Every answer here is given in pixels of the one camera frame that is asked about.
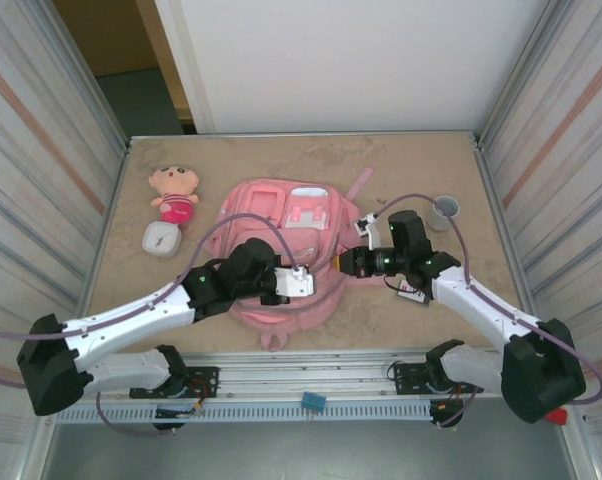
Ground aluminium table edge rail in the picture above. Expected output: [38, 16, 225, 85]
[128, 130, 480, 142]

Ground pink plush doll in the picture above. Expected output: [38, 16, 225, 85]
[148, 165, 202, 225]

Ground tan wooden door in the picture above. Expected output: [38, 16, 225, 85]
[134, 0, 195, 124]

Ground white square alarm clock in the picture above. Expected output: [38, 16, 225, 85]
[141, 221, 183, 259]

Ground slotted grey cable duct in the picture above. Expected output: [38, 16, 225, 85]
[55, 401, 435, 425]

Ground aluminium enclosure post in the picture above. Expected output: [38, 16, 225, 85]
[473, 0, 570, 151]
[33, 0, 135, 156]

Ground pink backpack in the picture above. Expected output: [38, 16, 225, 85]
[215, 167, 377, 351]

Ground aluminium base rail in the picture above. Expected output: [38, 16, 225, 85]
[55, 349, 580, 401]

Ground blue terminal connector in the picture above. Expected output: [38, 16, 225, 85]
[300, 392, 327, 414]

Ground grey plastic cup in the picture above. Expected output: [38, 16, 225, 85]
[428, 194, 462, 231]

